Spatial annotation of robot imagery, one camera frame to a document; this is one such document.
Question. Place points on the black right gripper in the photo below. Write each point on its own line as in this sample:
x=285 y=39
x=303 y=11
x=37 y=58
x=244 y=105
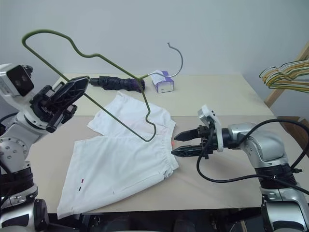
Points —
x=204 y=139

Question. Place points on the white shorts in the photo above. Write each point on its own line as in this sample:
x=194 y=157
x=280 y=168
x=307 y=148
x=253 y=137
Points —
x=116 y=159

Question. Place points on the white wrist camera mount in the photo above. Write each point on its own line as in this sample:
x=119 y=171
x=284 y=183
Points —
x=17 y=78
x=214 y=120

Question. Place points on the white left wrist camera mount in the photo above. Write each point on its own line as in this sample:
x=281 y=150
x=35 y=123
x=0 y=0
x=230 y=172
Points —
x=17 y=78

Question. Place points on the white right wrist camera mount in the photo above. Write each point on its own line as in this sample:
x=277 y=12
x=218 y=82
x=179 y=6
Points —
x=214 y=120

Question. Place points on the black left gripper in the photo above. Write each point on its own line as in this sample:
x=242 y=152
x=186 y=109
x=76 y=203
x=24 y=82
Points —
x=42 y=101

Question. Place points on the black folded umbrella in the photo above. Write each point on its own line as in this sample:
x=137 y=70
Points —
x=116 y=82

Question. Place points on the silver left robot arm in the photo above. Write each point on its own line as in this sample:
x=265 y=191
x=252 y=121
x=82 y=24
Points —
x=17 y=145

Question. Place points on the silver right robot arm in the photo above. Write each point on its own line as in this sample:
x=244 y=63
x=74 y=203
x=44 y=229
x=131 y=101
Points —
x=265 y=149

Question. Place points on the purple and white tissue box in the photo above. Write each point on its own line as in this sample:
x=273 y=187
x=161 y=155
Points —
x=164 y=84

